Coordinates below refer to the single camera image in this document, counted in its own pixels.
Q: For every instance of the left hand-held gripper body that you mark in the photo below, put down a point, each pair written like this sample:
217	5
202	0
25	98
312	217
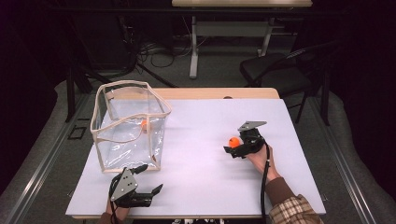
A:
123	188

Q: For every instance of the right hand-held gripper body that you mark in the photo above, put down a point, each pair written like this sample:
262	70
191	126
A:
252	141

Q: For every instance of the orange ball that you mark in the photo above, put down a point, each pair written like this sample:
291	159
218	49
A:
144	124
234	142

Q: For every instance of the transparent bag with beige trim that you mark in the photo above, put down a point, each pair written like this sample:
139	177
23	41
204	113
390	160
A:
130	146

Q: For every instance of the person's right hand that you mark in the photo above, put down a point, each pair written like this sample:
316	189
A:
260	161

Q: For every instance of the person's left hand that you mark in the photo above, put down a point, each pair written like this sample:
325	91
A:
120	212

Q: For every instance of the white table cover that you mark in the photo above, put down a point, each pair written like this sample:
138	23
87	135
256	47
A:
199	161

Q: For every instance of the black folding chair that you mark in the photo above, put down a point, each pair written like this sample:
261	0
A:
277	74

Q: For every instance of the white-legged desk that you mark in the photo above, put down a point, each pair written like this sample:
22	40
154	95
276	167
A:
194	56

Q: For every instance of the black metal stand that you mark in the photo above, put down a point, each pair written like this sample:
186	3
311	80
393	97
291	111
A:
71	93

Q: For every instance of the black floor socket frame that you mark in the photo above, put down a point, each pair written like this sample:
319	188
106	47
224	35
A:
70	135

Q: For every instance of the metal floor rail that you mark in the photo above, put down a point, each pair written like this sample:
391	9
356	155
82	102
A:
342	161
40	168

